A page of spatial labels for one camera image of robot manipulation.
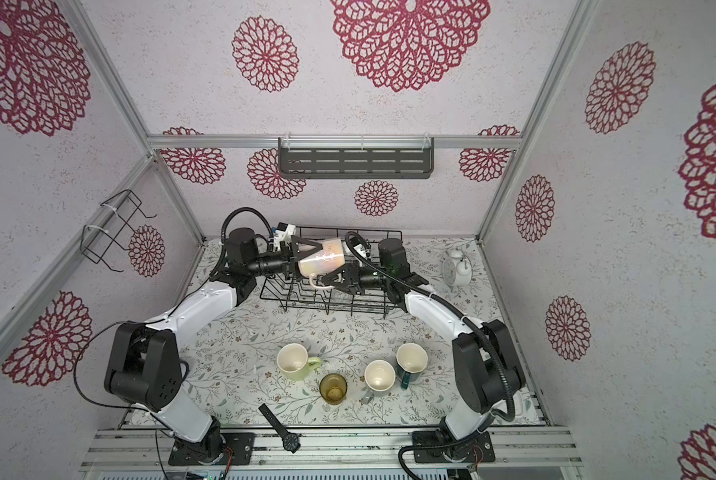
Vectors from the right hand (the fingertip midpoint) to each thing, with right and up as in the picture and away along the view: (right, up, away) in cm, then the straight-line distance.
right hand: (323, 281), depth 74 cm
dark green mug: (+23, -22, +7) cm, 33 cm away
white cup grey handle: (+15, -27, +9) cm, 32 cm away
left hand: (-1, +6, +3) cm, 7 cm away
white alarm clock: (+41, +2, +23) cm, 47 cm away
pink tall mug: (0, +5, -2) cm, 5 cm away
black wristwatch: (-8, -40, 0) cm, 41 cm away
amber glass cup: (+2, -31, +9) cm, 32 cm away
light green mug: (-10, -24, +13) cm, 29 cm away
